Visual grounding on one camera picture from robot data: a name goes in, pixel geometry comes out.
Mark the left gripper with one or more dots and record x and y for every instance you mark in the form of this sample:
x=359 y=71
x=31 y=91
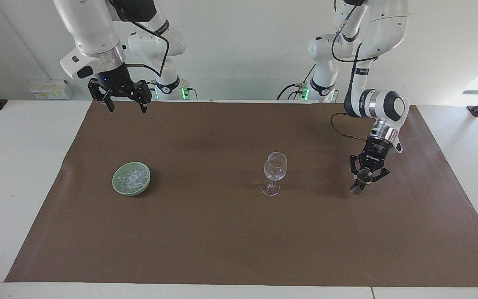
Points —
x=375 y=154

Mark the clear wine glass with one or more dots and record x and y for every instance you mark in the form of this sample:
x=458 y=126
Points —
x=275 y=166

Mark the clear ice cubes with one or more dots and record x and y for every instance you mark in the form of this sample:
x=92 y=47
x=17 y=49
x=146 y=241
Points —
x=132 y=178

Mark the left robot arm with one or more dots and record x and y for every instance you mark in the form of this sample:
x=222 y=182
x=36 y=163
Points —
x=384 y=25

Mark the green bowl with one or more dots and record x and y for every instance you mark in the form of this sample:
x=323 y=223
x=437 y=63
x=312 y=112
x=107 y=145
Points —
x=118 y=189

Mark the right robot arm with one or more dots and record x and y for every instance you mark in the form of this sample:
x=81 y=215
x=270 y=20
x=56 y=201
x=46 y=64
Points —
x=91 y=29

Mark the white wall socket box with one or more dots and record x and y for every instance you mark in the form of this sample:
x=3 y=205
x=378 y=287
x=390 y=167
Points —
x=50 y=89

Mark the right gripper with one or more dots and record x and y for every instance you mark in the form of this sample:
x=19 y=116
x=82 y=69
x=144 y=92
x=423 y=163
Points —
x=114 y=79

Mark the small metal scoop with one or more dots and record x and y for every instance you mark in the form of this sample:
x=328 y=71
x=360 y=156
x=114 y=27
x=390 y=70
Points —
x=363 y=177

